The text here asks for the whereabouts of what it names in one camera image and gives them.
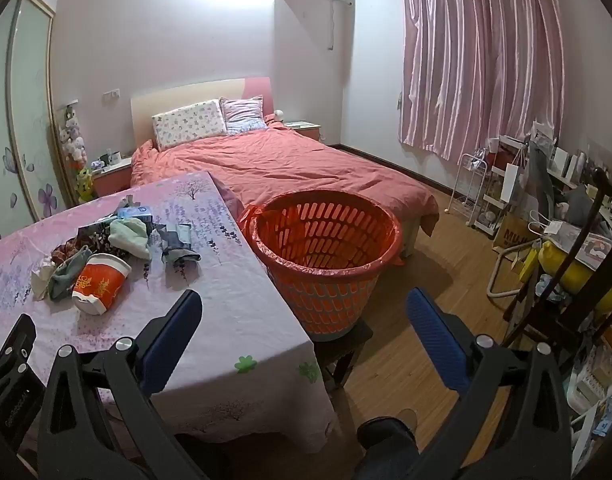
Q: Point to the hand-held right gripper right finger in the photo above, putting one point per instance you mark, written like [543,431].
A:
[436,340]

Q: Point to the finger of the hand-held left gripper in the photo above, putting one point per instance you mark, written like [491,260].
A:
[10,385]

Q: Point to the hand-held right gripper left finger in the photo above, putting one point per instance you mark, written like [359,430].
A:
[170,340]

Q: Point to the black floral cloth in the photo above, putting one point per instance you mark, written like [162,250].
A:
[93,240]

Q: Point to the reddish brown ball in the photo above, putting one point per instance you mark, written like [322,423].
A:
[65,251]

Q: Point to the red and white paper cup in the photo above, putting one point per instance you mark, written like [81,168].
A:
[100,285]

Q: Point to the mint green cloth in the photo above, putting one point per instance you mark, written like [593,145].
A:
[130,237]

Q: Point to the white crumpled tissue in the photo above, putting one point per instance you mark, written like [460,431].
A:
[40,277]

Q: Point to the dark green sock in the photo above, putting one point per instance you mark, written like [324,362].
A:
[63,275]

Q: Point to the brown paper bag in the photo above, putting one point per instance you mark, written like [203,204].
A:
[511,235]

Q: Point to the blue tissue pack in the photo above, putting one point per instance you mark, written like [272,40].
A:
[137,213]

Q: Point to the silver crumpled wrapper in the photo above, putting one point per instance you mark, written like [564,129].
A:
[126,201]

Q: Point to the white shelf cart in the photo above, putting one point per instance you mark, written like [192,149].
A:
[493,205]

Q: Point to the yellow bag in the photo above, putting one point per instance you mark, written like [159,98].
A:
[573,272]

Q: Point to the white plastic storage basket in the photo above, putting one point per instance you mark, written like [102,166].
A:
[593,380]

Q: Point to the pink nightstand with mugs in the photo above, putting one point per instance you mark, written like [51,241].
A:
[110,177]

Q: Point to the white paper bag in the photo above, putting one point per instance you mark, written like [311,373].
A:
[512,182]

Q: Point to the green and yellow toy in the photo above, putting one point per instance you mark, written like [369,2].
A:
[84,185]

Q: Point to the newspaper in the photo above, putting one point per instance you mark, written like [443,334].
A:
[603,252]

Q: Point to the grey hanging cloth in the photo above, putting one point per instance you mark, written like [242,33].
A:
[541,180]

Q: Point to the cluttered desk with chair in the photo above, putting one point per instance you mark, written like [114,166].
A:
[593,220]

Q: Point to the bed with red duvet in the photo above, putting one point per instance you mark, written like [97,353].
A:
[286,165]

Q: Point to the white floral pillow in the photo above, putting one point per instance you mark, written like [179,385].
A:
[188,122]

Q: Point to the hanging plush toys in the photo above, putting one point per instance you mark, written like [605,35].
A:
[71,135]

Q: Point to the pink striped pillow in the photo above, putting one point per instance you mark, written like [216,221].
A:
[243,112]

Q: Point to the cream and pink headboard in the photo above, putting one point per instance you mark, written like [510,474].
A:
[185,92]

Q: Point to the wardrobe with purple flower doors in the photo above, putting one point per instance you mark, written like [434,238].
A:
[20,135]

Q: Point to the pink satin curtain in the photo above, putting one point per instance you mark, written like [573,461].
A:
[481,55]

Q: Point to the white wall socket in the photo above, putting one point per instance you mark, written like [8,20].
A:
[112,94]

